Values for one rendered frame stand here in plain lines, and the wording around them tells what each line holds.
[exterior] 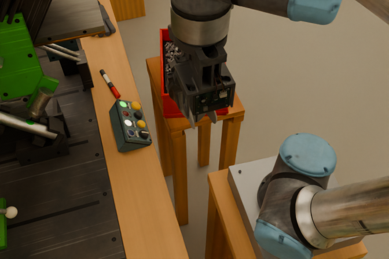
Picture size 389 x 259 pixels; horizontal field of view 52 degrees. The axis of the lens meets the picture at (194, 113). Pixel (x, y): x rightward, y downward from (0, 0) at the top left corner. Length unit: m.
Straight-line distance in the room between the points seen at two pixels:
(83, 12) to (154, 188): 0.53
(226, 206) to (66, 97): 0.59
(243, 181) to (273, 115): 1.35
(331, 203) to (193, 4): 0.42
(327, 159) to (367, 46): 2.16
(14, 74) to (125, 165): 0.36
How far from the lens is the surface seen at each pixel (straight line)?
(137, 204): 1.04
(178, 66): 0.57
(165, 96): 1.22
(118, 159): 1.12
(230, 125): 1.38
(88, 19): 1.17
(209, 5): 0.46
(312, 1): 0.42
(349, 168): 2.28
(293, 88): 2.54
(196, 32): 0.49
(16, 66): 1.06
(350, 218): 0.71
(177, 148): 1.39
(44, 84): 1.07
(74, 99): 1.28
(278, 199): 0.80
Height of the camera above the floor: 1.83
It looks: 52 degrees down
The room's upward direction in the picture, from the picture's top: straight up
